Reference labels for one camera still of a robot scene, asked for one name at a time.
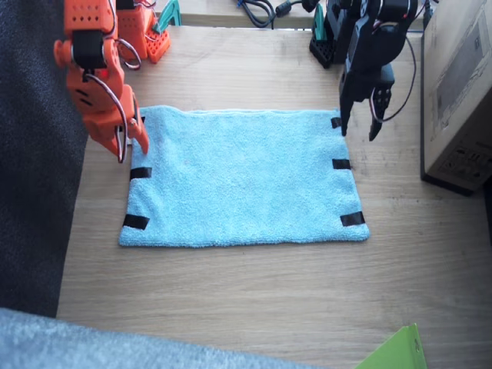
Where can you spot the light grey fabric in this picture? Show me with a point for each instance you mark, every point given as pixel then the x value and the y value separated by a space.
pixel 77 346

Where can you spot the green table clamp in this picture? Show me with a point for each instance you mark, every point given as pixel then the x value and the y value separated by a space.
pixel 169 15
pixel 319 23

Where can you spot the dark grey fabric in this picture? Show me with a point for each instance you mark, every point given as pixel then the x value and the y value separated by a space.
pixel 30 192

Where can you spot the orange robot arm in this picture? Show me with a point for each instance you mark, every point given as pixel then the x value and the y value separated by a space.
pixel 88 15

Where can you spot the light blue towel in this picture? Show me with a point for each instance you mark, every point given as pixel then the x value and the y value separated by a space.
pixel 242 177

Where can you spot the brown cardboard box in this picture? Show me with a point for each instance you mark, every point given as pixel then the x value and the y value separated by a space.
pixel 457 96

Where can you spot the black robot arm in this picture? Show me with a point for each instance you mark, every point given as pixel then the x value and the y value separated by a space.
pixel 388 9

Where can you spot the lime green sheet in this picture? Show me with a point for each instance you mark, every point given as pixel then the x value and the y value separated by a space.
pixel 399 350

